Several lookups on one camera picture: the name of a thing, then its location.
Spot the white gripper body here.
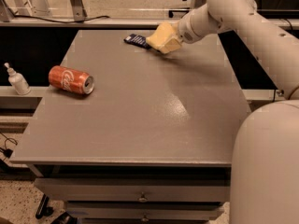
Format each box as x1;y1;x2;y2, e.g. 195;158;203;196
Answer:
178;14;199;44

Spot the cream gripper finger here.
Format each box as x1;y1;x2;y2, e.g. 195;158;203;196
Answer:
158;38;181;54

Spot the yellow sponge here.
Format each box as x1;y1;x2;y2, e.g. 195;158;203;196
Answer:
146;22;179;50

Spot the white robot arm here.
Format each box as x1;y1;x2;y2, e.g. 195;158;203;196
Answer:
158;0;299;224

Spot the blue rxbar blueberry wrapper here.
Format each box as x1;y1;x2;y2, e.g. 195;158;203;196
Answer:
123;34;150;49

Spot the orange soda can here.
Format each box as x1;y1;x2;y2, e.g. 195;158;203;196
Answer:
49;65;94;94

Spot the white pump bottle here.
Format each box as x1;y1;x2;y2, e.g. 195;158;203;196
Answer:
5;63;31;95

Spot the grey upper drawer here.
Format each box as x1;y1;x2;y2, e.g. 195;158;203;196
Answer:
35;178;230;203

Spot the grey drawer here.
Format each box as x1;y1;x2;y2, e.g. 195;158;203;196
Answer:
66;202;224;221
35;178;230;203

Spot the grey lower drawer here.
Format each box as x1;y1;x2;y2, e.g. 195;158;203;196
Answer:
66;202;224;221

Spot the grey metal bracket left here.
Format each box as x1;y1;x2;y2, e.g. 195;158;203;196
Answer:
70;0;87;22

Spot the black cable on shelf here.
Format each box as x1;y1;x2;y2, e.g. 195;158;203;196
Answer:
8;8;111;24

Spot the black cable at floor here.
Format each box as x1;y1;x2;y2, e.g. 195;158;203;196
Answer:
0;132;19;159

